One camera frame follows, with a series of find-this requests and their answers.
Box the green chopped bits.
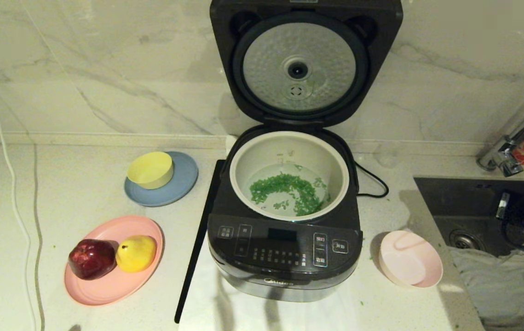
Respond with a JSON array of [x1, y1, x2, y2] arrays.
[[249, 165, 329, 217]]

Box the black rice cooker lid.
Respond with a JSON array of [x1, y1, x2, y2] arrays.
[[210, 0, 403, 129]]

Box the pink bowl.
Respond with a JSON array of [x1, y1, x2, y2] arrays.
[[378, 230, 443, 289]]

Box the white inner pot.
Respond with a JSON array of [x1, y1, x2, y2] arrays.
[[229, 131, 350, 222]]

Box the black rice cooker body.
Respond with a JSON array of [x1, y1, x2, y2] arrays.
[[207, 124, 363, 302]]

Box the yellow bowl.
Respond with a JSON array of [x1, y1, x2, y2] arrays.
[[127, 152, 174, 190]]

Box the blue plate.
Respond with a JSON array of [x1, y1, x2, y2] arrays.
[[124, 151, 199, 207]]

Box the yellow pear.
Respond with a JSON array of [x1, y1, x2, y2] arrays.
[[115, 235, 157, 273]]

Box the pink plate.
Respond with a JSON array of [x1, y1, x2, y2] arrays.
[[64, 215, 165, 306]]

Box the red apple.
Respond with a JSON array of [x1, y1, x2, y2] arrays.
[[68, 239, 117, 280]]

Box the dark steel sink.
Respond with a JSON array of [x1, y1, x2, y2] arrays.
[[414, 177, 524, 331]]

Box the chrome faucet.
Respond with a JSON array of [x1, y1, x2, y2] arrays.
[[477, 90, 524, 178]]

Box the grey rag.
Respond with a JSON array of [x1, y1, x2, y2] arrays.
[[448, 247, 524, 329]]

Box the black cooker power cord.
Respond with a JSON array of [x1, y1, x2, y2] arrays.
[[354, 161, 389, 199]]

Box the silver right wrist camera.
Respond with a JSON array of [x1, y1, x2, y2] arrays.
[[495, 192, 511, 220]]

